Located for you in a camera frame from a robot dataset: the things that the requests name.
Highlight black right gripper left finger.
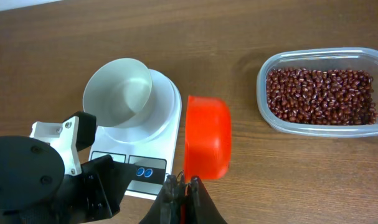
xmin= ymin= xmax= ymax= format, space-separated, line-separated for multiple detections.
xmin=139 ymin=174 xmax=185 ymax=224

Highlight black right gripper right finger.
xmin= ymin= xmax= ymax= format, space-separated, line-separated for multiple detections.
xmin=185 ymin=176 xmax=227 ymax=224

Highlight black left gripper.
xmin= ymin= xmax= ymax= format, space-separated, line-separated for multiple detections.
xmin=0 ymin=136 xmax=136 ymax=223

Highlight red measuring scoop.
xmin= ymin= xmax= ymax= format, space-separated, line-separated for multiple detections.
xmin=181 ymin=95 xmax=232 ymax=223

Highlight white digital kitchen scale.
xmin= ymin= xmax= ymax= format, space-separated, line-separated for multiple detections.
xmin=88 ymin=70 xmax=182 ymax=200

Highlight white round bowl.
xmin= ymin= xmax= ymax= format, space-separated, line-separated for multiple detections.
xmin=83 ymin=58 xmax=154 ymax=128

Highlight red adzuki beans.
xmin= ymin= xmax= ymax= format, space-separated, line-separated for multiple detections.
xmin=266 ymin=68 xmax=378 ymax=126

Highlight clear plastic bean container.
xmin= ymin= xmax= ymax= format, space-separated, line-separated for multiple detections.
xmin=257 ymin=47 xmax=378 ymax=138

